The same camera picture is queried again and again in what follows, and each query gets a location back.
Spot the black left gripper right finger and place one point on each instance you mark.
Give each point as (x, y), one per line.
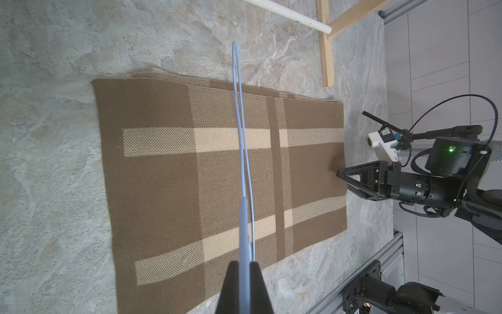
(259, 298)

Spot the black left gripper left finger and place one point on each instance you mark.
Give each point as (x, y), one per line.
(228, 302)

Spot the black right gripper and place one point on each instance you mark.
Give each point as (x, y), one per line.
(391, 183)

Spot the brown plaid scarf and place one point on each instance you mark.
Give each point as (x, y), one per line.
(171, 164)

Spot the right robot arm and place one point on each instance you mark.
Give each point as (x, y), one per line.
(466, 160)

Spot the white lower rack rod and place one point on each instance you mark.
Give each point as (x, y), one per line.
(292, 15)

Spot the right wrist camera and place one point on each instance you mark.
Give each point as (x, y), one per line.
(387, 141)

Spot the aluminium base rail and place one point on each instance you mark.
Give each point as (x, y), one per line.
(388, 265)

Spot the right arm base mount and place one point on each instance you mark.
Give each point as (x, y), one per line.
(411, 297)

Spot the wooden clothes rack frame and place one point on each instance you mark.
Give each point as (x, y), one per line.
(347, 19)

